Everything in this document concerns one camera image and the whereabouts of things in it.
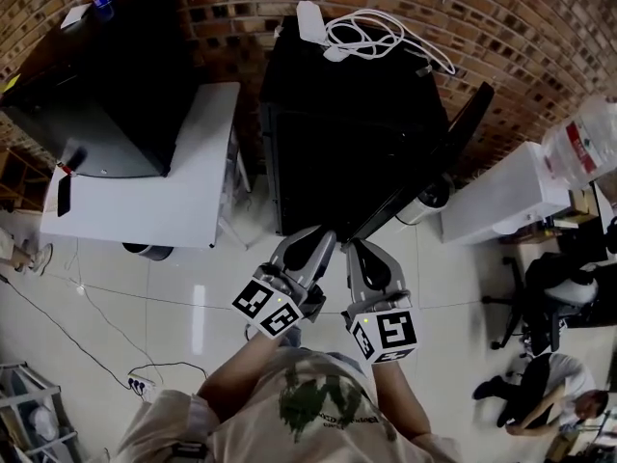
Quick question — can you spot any white cylindrical bin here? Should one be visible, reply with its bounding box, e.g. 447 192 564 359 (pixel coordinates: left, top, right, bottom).
394 173 457 227

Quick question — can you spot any round black stool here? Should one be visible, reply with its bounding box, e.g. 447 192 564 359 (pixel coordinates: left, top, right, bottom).
121 241 174 262

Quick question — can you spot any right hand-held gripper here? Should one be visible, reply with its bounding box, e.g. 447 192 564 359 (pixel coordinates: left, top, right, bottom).
339 238 425 367

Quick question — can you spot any metal wire rack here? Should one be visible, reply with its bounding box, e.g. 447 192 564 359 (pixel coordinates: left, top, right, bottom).
0 361 84 463

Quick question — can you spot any black floor cable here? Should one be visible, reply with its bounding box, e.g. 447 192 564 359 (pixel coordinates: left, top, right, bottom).
0 272 209 395

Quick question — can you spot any black phone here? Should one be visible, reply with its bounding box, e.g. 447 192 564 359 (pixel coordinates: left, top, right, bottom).
56 177 74 219

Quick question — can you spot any white power strip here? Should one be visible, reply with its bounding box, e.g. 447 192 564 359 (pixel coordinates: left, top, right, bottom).
126 372 159 403

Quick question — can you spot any person's right forearm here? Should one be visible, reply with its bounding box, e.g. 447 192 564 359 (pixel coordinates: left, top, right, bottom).
367 357 434 439

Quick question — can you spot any wooden shelf unit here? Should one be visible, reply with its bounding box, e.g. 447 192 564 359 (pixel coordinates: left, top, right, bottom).
0 145 55 213

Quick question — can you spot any black office chair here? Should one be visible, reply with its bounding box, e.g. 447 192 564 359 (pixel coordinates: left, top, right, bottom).
481 250 617 357

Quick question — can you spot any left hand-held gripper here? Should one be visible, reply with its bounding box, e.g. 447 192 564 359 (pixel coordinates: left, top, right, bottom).
229 229 338 341

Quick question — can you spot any black appliance box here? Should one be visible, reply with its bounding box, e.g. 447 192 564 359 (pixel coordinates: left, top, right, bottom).
0 0 195 179

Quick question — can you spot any large clear water jug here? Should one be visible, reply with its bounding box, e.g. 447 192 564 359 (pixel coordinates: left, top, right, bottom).
541 94 617 188

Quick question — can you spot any black mini fridge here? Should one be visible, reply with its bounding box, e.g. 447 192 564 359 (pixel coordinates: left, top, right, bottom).
258 15 496 246

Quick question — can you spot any white coiled cable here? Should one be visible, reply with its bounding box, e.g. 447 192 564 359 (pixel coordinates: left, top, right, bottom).
324 9 457 77

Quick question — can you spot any white power adapter box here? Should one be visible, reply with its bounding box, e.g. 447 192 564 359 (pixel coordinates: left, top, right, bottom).
295 0 330 43

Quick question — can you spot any person's left forearm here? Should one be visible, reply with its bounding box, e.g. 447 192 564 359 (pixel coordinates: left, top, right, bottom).
196 328 291 434

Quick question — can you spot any white paper card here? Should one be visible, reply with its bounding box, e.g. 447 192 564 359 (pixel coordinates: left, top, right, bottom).
59 2 94 31

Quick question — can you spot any yellow sticky note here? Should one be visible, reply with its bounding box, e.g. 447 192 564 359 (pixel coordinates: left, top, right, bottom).
0 71 23 96

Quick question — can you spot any person's beige printed shirt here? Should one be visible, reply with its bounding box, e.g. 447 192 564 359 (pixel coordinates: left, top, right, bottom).
111 344 465 463

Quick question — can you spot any white table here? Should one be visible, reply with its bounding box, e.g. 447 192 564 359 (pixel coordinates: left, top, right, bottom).
39 81 243 251

